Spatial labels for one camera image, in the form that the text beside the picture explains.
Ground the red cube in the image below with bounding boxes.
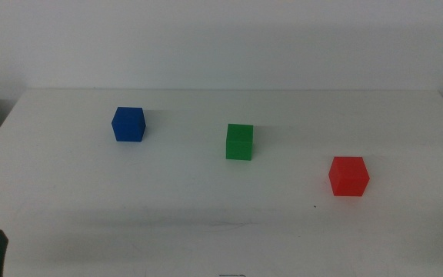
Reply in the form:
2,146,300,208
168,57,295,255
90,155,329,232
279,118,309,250
328,155,371,198

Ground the blue cube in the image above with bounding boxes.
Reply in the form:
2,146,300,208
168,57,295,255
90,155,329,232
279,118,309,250
111,106,147,143

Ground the green cube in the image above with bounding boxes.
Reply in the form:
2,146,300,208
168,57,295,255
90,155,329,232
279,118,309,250
225,123,255,162

